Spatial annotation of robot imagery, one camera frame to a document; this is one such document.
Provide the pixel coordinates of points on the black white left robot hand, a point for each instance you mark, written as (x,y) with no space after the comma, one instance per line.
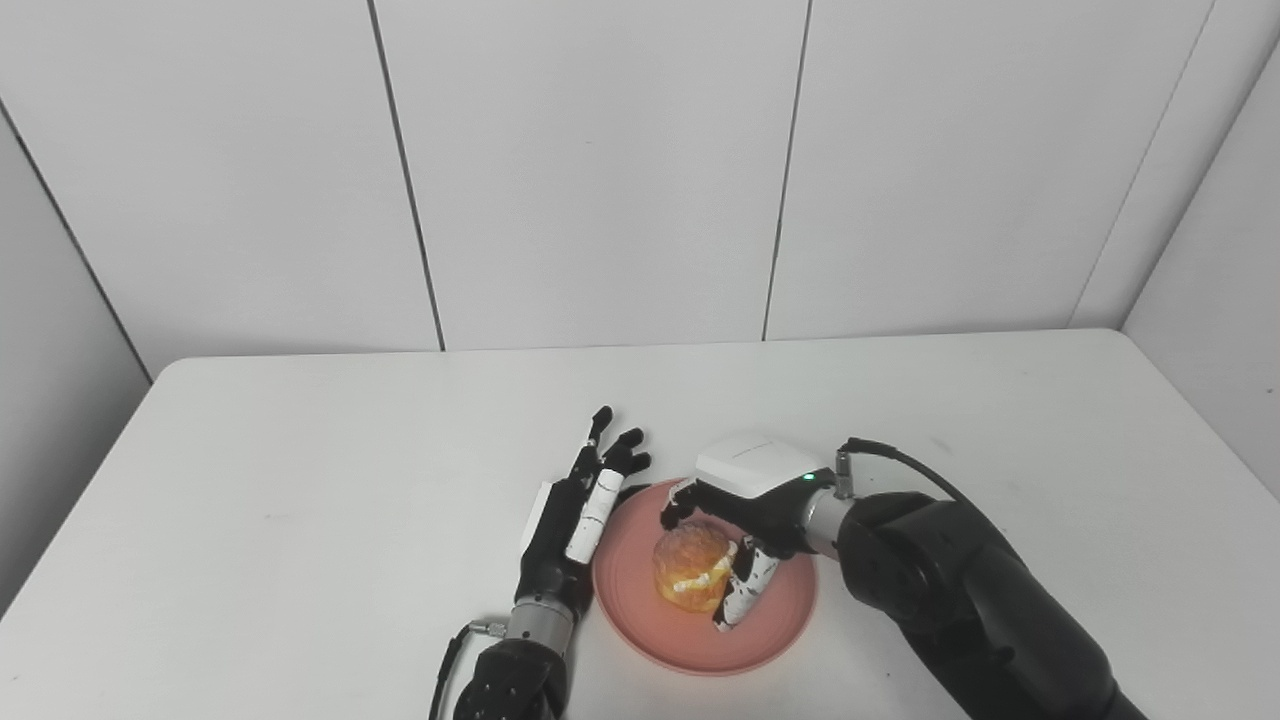
(560,540)

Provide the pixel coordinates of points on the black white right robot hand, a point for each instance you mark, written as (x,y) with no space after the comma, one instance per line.
(760,480)

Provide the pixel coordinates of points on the cream puff pastry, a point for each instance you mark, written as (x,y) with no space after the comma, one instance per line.
(690,565)

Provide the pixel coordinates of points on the pink round plate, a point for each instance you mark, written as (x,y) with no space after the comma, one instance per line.
(640,620)

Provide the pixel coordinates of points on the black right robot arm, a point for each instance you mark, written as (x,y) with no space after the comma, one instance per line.
(960,590)

